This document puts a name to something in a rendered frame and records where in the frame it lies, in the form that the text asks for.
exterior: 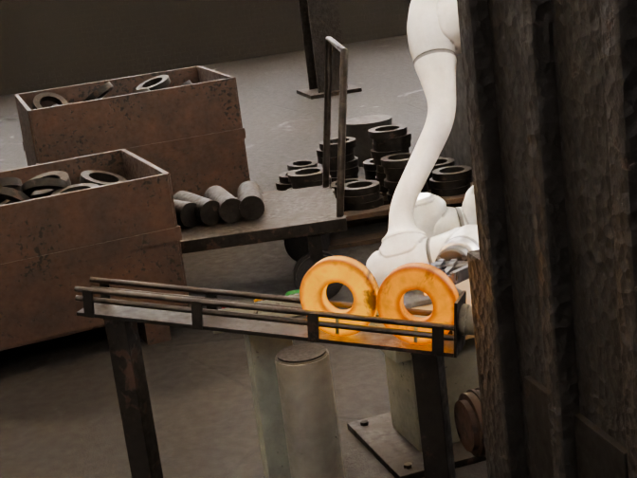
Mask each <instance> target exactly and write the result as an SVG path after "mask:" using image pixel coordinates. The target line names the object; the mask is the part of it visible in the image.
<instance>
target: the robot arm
mask: <svg viewBox="0 0 637 478"><path fill-rule="evenodd" d="M407 34H408V42H409V52H410V55H411V58H412V60H413V64H414V67H415V70H416V73H417V75H418V77H419V80H420V82H421V85H422V87H423V90H424V92H425V95H426V98H427V102H428V115H427V120H426V123H425V126H424V129H423V131H422V133H421V136H420V137H419V139H418V141H417V143H416V145H415V148H414V150H413V152H412V154H411V156H410V159H409V162H408V164H407V166H406V168H405V171H404V172H403V174H402V176H401V178H400V180H399V183H398V185H397V187H396V190H395V192H394V195H393V197H392V201H391V207H390V214H389V229H388V233H387V234H386V236H385V237H384V238H383V239H382V245H381V247H380V249H379V250H378V251H376V252H374V253H373V254H372V255H371V256H370V258H369V259H368V261H367V263H366V268H367V269H368V270H369V271H370V272H371V273H372V274H373V276H374V278H375V279H376V281H377V283H378V286H379V287H380V286H381V284H382V282H383V281H384V280H385V278H386V277H387V276H388V275H389V274H390V273H391V272H392V271H393V270H394V269H396V268H397V267H400V266H402V265H404V264H408V263H425V264H429V265H432V266H434V267H437V268H439V269H441V270H442V271H443V272H444V273H445V274H446V275H447V276H448V277H449V278H450V279H451V281H452V282H453V284H455V285H456V284H459V283H461V282H463V281H465V280H467V279H469V274H468V264H467V253H468V252H469V251H471V250H476V249H479V238H478V228H477V217H476V207H475V196H474V186H472V187H471V188H469V190H468V191H467V192H466V194H465V197H464V202H463V204H462V206H461V207H456V208H452V207H447V206H446V202H445V200H444V199H442V198H441V197H440V196H438V195H435V194H433V193H421V191H422V189H423V187H424V185H425V183H426V181H427V179H428V176H429V174H430V172H431V170H432V168H433V166H434V164H435V162H436V161H437V159H438V157H439V155H440V154H441V152H442V150H443V148H444V146H445V144H446V141H447V138H448V136H449V134H450V131H451V128H452V125H453V121H454V118H455V112H456V64H457V59H456V55H457V54H461V53H462V50H461V39H460V29H459V18H458V8H457V0H411V2H410V5H409V16H408V23H407ZM426 304H432V301H431V299H430V297H429V296H428V295H427V294H426V293H425V292H423V291H421V290H416V289H413V290H410V291H407V292H406V293H405V295H404V306H405V307H406V308H413V307H416V306H421V305H426Z"/></svg>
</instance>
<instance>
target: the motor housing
mask: <svg viewBox="0 0 637 478"><path fill-rule="evenodd" d="M454 418H455V424H456V429H457V433H458V435H459V437H460V440H461V442H462V444H463V446H464V448H465V449H466V450H467V451H469V452H471V453H472V454H473V455H474V456H476V457H479V456H483V457H485V446H484V436H483V426H482V406H481V397H480V387H479V388H476V389H471V390H468V391H466V393H463V394H460V396H459V399H458V401H457V402H456V403H455V407H454Z"/></svg>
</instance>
